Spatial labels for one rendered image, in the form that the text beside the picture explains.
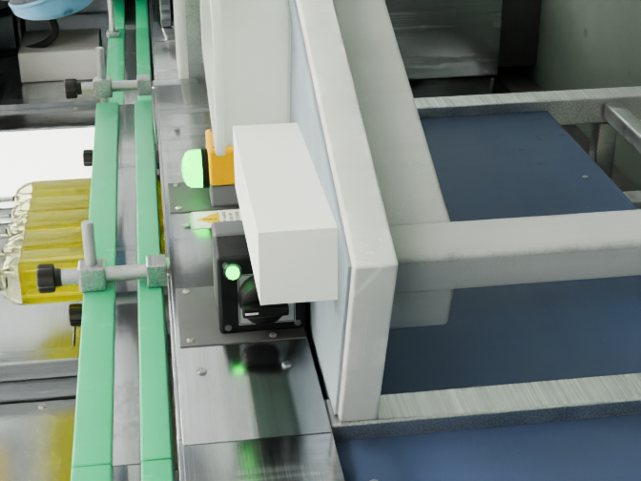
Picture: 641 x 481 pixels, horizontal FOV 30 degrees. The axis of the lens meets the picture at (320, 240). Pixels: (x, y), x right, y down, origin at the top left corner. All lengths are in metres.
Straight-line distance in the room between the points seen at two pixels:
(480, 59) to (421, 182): 1.80
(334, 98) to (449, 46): 1.77
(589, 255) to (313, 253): 0.22
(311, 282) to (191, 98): 0.83
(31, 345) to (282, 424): 0.75
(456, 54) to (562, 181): 1.28
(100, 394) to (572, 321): 0.46
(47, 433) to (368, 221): 0.78
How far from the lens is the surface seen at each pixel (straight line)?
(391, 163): 1.00
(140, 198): 1.44
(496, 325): 1.17
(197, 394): 1.03
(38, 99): 2.70
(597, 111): 1.76
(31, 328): 1.72
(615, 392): 1.06
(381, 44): 1.12
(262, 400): 1.01
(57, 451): 1.53
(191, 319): 1.13
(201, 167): 1.36
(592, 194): 1.47
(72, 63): 2.79
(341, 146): 0.94
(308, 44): 1.04
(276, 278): 0.91
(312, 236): 0.90
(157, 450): 0.99
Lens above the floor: 0.88
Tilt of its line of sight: 7 degrees down
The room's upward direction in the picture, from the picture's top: 94 degrees counter-clockwise
